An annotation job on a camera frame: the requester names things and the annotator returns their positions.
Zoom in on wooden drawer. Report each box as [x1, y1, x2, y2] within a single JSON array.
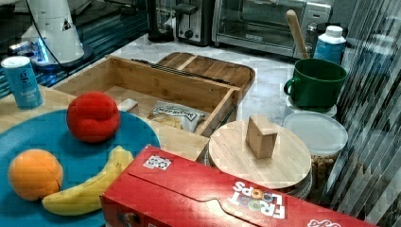
[[55, 56, 240, 137]]

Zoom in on silver toaster oven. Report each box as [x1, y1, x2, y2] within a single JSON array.
[[212, 0, 334, 59]]

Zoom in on yellow banana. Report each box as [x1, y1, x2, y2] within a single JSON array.
[[42, 146, 133, 216]]

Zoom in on orange fruit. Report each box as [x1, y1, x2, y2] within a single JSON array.
[[8, 149, 63, 201]]

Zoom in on chips bag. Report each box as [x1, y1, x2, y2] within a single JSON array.
[[148, 101, 208, 132]]

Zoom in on red Froot Loops cereal box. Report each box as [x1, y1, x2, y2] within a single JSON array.
[[101, 146, 376, 227]]

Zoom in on jar with wooden lid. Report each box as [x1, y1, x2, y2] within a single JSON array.
[[208, 114, 312, 199]]

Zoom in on blue shaker with white lid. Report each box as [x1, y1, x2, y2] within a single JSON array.
[[1, 56, 43, 110]]

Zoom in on black toaster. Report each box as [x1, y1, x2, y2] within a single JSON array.
[[173, 0, 215, 46]]

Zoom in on black coffee maker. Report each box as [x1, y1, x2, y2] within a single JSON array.
[[146, 0, 174, 43]]

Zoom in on small white box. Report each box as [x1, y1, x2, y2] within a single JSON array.
[[118, 98, 139, 114]]

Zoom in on green mug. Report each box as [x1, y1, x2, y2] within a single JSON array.
[[284, 59, 347, 112]]

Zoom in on red apple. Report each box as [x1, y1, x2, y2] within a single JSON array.
[[66, 92, 120, 143]]

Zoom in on wooden cutting board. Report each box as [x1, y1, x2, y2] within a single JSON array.
[[158, 52, 255, 94]]

